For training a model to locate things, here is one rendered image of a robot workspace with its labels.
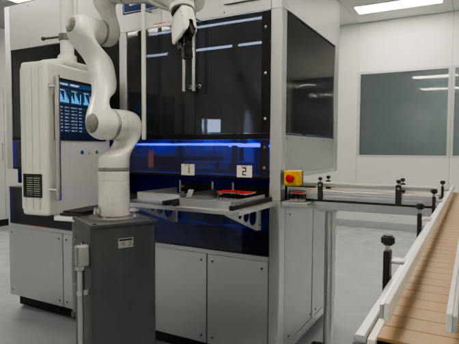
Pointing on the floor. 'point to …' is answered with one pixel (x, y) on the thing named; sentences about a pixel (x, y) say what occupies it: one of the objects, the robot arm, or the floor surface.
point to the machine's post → (277, 170)
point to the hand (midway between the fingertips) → (186, 53)
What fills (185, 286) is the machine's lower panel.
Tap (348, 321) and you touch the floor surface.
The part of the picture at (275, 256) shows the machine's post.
